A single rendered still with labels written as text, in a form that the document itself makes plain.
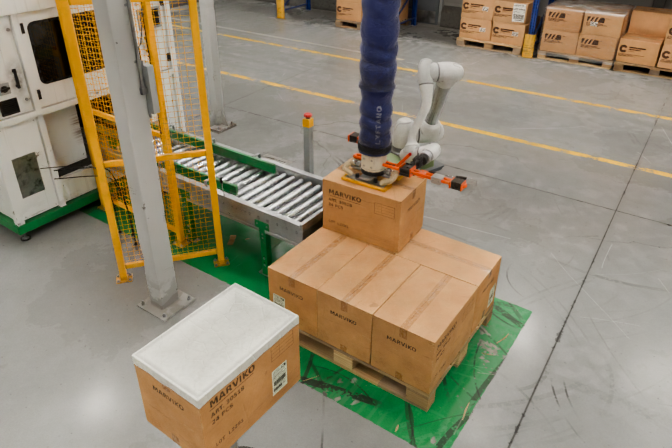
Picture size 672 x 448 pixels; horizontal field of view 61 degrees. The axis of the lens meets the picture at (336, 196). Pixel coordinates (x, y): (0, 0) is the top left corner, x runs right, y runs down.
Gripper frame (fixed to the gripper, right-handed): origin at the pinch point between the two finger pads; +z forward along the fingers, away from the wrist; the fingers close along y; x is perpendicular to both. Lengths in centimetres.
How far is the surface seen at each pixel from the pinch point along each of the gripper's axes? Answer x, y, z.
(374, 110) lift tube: 22.6, -39.7, 10.5
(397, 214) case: -2.0, 23.6, 19.0
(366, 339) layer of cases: -17, 74, 81
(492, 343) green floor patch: -73, 108, 7
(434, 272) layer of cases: -33, 54, 25
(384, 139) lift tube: 17.3, -19.4, 5.3
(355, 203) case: 29.3, 25.1, 19.6
